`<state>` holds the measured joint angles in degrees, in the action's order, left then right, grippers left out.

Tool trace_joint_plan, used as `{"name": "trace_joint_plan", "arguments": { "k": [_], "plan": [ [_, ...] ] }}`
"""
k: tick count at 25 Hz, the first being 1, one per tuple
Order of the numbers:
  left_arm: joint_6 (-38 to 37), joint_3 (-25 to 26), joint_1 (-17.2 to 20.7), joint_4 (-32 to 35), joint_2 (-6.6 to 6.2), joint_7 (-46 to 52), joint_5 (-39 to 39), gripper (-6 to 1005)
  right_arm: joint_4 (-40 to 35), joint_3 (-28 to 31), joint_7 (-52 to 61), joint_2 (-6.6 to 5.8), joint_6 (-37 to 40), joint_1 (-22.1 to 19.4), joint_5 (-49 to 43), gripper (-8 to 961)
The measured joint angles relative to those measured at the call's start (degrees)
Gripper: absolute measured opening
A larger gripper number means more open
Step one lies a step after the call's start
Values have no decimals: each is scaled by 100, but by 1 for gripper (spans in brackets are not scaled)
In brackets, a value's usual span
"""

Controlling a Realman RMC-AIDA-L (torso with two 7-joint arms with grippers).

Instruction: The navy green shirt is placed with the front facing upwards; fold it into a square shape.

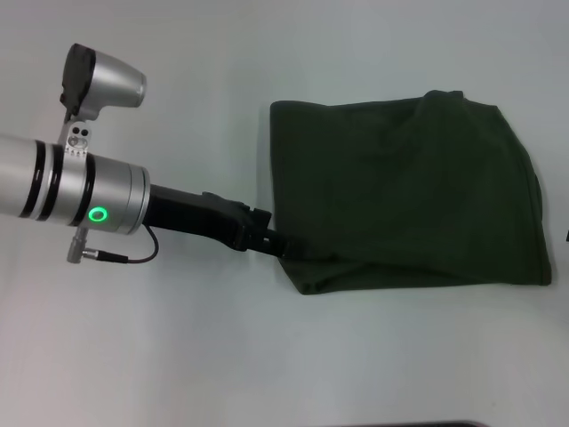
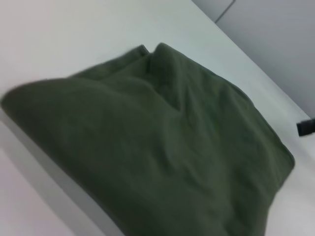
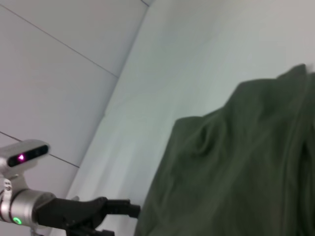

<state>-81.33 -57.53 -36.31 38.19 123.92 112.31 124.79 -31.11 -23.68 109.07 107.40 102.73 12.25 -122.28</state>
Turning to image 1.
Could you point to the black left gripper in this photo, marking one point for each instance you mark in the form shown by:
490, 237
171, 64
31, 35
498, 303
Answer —
195, 215

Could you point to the dark green FREE T-shirt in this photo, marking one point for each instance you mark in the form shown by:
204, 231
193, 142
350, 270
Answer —
400, 178

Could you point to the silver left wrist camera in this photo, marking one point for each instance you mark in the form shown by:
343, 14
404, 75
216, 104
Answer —
106, 84

